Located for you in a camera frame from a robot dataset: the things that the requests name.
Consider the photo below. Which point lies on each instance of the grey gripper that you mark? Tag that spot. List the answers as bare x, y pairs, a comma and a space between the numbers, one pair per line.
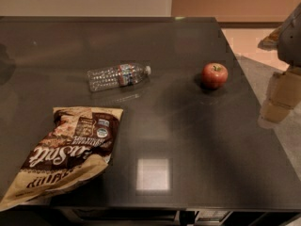
292, 42

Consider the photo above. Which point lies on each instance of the brown chip bag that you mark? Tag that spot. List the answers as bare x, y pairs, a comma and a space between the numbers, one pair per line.
77, 150

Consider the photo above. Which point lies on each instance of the red apple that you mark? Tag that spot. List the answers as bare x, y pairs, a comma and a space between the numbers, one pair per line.
214, 76

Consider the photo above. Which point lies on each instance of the clear plastic water bottle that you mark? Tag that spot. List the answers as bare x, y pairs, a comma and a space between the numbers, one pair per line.
122, 75

